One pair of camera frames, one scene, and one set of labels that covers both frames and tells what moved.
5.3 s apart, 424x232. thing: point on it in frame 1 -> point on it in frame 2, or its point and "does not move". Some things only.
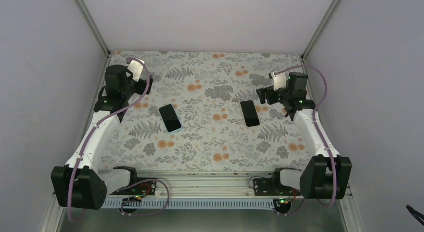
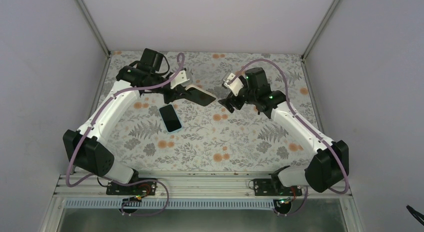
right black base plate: (273, 187) does not move
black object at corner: (416, 214) does not move
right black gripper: (262, 95) -> (226, 103)
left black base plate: (146, 188) does not move
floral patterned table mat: (207, 88) does not move
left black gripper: (141, 89) -> (175, 94)
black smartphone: (250, 113) -> (200, 97)
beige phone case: (255, 106) -> (198, 88)
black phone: (170, 118) does not move
